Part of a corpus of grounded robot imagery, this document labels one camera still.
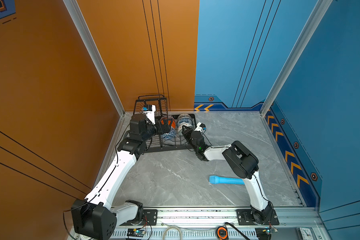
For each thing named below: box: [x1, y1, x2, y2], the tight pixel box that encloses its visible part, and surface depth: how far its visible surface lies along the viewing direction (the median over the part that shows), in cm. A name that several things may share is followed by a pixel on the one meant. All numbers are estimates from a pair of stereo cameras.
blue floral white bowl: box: [177, 116, 193, 127], surface depth 108 cm
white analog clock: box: [296, 227, 314, 240], surface depth 69 cm
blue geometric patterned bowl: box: [160, 126, 177, 140], surface depth 105 cm
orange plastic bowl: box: [160, 117, 176, 129], surface depth 74 cm
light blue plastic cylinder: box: [209, 175, 245, 185], surface depth 84 cm
